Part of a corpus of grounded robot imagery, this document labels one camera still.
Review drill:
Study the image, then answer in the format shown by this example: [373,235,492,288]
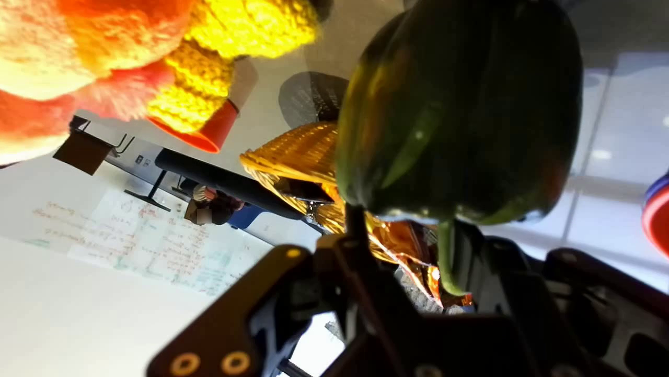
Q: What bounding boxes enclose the yellow orange plush doll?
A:
[0,0,324,166]

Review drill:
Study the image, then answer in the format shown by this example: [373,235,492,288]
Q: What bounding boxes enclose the green bell pepper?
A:
[335,0,584,295]

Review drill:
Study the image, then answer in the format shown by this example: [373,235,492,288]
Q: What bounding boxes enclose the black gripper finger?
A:
[343,205,371,277]

